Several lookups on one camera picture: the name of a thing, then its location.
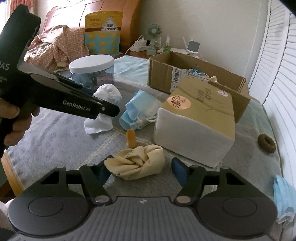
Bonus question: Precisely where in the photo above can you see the yellow blue snack bag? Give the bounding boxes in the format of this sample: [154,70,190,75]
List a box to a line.
[84,11,123,55]

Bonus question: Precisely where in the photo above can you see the person's left hand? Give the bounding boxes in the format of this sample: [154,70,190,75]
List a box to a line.
[1,99,40,146]

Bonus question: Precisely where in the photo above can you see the wooden headboard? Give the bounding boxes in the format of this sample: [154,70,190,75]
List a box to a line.
[38,1,142,53]

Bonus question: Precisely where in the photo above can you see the white power strip charger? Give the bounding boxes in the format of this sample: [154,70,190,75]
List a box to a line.
[130,36,148,52]

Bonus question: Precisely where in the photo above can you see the pink floral garment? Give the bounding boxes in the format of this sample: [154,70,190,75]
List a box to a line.
[24,25,89,72]

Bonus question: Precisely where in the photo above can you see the brown tissue pack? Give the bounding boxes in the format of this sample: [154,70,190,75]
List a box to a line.
[154,77,235,168]

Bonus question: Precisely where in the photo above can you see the green desk fan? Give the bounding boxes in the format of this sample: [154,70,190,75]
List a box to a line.
[146,24,162,56]

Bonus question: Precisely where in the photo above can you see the green small bottle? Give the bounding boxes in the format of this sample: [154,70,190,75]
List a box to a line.
[163,36,171,52]

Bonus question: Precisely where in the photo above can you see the beige knotted cloth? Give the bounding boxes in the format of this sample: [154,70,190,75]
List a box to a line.
[104,145,165,180]

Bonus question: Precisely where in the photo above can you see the orange finger cot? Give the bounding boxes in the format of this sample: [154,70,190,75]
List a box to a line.
[126,129,137,149]

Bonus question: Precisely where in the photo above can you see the blue face mask pile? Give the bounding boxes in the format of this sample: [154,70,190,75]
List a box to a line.
[119,90,162,130]

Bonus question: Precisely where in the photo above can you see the white louvered door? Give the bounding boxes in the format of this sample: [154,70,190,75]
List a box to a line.
[248,1,295,186]

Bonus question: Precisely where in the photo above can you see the white sock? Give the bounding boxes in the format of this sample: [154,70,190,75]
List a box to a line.
[84,83,122,135]

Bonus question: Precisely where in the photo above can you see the brown hair scrunchie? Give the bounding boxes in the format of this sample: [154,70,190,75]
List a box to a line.
[257,133,276,153]

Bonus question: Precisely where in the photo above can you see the open cardboard box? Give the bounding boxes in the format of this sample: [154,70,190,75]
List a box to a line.
[147,52,250,123]

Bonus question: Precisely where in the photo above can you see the blue jar white lid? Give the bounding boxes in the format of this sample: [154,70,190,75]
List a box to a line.
[69,54,114,95]

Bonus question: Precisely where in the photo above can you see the white router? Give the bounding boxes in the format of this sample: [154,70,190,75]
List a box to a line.
[157,37,199,58]

